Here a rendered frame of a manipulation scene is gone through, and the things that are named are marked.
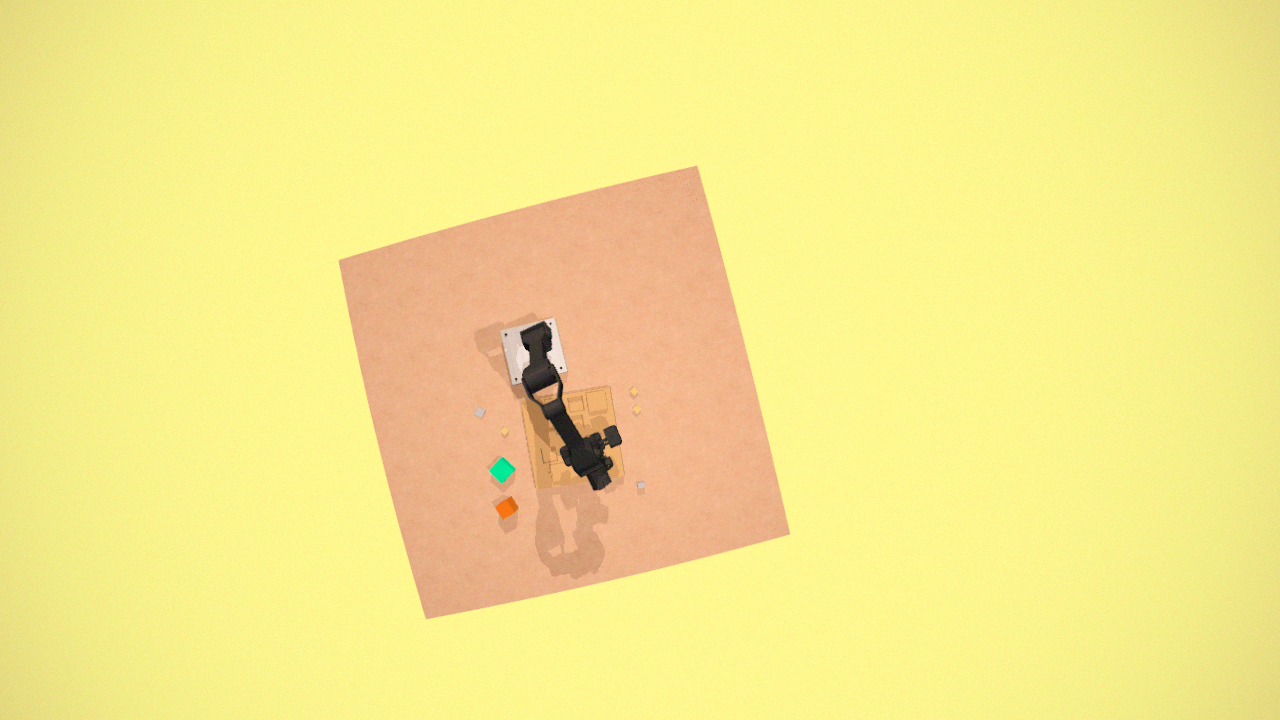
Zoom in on mint green block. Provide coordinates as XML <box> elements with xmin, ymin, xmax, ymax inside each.
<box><xmin>489</xmin><ymin>457</ymin><xmax>515</xmax><ymax>483</ymax></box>

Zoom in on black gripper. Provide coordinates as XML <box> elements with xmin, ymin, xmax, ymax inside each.
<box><xmin>561</xmin><ymin>425</ymin><xmax>622</xmax><ymax>468</ymax></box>

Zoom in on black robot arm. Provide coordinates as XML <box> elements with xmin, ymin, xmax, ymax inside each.
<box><xmin>520</xmin><ymin>320</ymin><xmax>613</xmax><ymax>489</ymax></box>

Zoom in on orange block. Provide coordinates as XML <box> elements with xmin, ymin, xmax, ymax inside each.
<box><xmin>497</xmin><ymin>496</ymin><xmax>518</xmax><ymax>520</ymax></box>

